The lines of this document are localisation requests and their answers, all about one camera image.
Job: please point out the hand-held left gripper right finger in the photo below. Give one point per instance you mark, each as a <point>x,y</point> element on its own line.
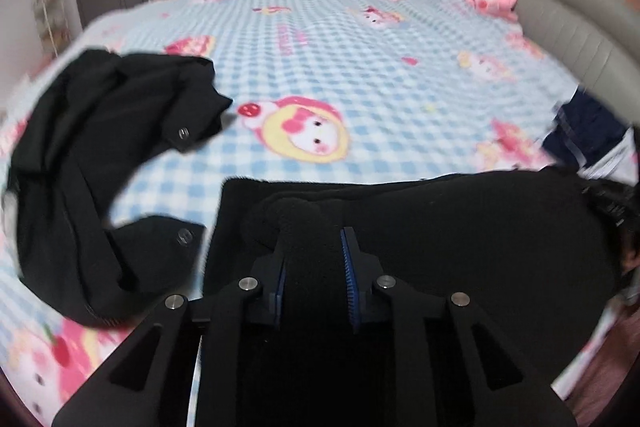
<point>350,277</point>

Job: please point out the navy folded garment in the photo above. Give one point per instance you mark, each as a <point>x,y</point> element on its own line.
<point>585,132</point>

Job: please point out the grey folded garment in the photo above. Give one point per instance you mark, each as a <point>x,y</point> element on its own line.
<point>620,162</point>

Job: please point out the black zip jacket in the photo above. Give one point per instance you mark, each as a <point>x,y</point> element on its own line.
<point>75,157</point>

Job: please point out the person's right hand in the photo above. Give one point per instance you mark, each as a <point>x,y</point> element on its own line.
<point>632,252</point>

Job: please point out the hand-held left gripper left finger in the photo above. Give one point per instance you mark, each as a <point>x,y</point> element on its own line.
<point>267,292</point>

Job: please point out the checkered cartoon print blanket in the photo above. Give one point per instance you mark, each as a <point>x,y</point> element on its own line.
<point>375,57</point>

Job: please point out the pink plush toy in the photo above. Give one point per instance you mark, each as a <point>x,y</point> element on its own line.
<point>492,2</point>

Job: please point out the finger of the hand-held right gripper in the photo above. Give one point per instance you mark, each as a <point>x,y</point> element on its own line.
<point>610,207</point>

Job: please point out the black fleece jacket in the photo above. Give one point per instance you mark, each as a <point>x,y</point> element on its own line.
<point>450,232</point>

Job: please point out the grey padded bed headboard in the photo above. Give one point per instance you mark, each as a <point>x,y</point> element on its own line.
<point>560,17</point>

